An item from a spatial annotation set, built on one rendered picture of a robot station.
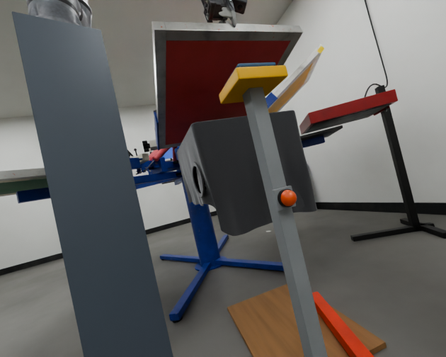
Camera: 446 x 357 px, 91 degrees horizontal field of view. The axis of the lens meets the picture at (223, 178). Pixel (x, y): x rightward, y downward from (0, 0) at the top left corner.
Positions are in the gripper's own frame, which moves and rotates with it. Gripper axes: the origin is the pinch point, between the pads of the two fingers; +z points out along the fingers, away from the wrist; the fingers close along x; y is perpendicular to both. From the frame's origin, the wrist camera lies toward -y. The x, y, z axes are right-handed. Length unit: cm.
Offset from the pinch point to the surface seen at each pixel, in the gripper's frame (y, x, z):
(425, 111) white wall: -200, -58, 18
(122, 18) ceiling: 26, -151, -222
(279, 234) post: 14, 3, 73
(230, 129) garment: 8.8, -13.0, 33.0
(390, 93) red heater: -135, -39, 8
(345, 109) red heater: -107, -55, 6
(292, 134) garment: -17.8, -14.8, 38.4
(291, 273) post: 14, 2, 82
